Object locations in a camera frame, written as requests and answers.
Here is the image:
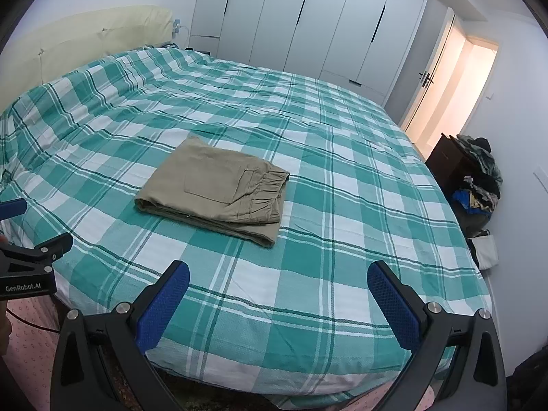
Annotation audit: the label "dark wooden cabinet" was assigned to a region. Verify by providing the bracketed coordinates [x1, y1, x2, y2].
[425, 133, 474, 195]

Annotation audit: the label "khaki pants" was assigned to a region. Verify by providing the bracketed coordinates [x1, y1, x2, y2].
[134, 135, 291, 249]

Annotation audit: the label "cream padded headboard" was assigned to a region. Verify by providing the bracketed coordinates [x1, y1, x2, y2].
[0, 5, 174, 112]

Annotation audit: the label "white bag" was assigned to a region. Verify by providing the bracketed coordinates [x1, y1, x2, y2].
[469, 231, 499, 271]

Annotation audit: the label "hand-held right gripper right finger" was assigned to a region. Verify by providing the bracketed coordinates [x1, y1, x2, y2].
[367, 260, 508, 411]

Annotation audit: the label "pile of clothes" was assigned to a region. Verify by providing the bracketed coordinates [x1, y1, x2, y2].
[451, 134, 503, 236]

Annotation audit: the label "pink patterned floor mat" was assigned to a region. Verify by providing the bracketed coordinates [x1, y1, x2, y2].
[0, 297, 65, 411]

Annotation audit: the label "white wardrobe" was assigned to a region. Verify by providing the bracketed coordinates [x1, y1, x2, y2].
[188, 0, 435, 108]

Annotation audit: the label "white door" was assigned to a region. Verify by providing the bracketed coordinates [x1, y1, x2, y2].
[400, 9, 457, 140]

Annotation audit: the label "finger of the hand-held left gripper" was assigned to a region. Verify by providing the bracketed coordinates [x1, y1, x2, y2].
[0, 233, 74, 272]
[0, 198, 27, 222]

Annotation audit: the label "black cable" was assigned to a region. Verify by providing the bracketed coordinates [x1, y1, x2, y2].
[6, 306, 61, 334]

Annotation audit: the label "green plaid bed sheet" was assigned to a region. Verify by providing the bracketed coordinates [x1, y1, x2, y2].
[0, 47, 493, 407]

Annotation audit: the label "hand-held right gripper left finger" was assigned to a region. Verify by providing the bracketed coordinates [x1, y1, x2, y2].
[50, 260, 191, 411]

